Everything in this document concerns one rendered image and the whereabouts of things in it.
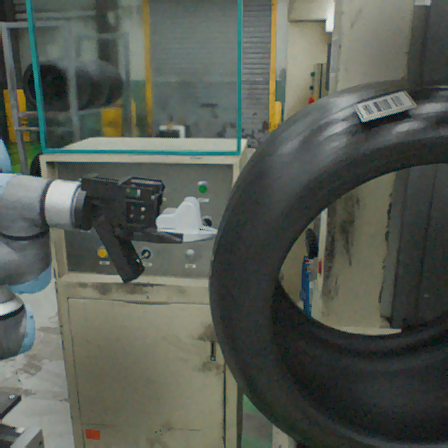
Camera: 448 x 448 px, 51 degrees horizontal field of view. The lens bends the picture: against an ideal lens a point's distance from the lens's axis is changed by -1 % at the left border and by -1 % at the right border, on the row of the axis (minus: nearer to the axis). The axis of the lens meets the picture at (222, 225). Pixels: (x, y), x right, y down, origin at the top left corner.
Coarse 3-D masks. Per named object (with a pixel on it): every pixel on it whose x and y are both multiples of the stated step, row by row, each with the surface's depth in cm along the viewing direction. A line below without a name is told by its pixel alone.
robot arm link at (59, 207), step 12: (60, 180) 72; (48, 192) 70; (60, 192) 70; (72, 192) 70; (48, 204) 69; (60, 204) 69; (72, 204) 69; (48, 216) 70; (60, 216) 70; (72, 216) 70; (60, 228) 72; (72, 228) 71
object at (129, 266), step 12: (96, 228) 71; (108, 228) 71; (108, 240) 71; (120, 240) 72; (108, 252) 72; (120, 252) 71; (132, 252) 74; (120, 264) 72; (132, 264) 72; (120, 276) 72; (132, 276) 72
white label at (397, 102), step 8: (384, 96) 55; (392, 96) 55; (400, 96) 54; (408, 96) 54; (360, 104) 56; (368, 104) 55; (376, 104) 55; (384, 104) 54; (392, 104) 54; (400, 104) 53; (408, 104) 53; (360, 112) 54; (368, 112) 54; (376, 112) 53; (384, 112) 53; (392, 112) 52
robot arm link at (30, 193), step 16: (0, 176) 72; (16, 176) 72; (0, 192) 70; (16, 192) 70; (32, 192) 70; (0, 208) 70; (16, 208) 70; (32, 208) 70; (0, 224) 72; (16, 224) 71; (32, 224) 72; (48, 224) 71
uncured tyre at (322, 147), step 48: (336, 96) 67; (432, 96) 54; (288, 144) 59; (336, 144) 55; (384, 144) 54; (432, 144) 53; (240, 192) 62; (288, 192) 57; (336, 192) 55; (240, 240) 60; (288, 240) 58; (240, 288) 61; (240, 336) 63; (288, 336) 92; (336, 336) 92; (384, 336) 93; (432, 336) 90; (240, 384) 69; (288, 384) 64; (336, 384) 89; (384, 384) 90; (432, 384) 87; (288, 432) 70; (336, 432) 66; (384, 432) 78; (432, 432) 77
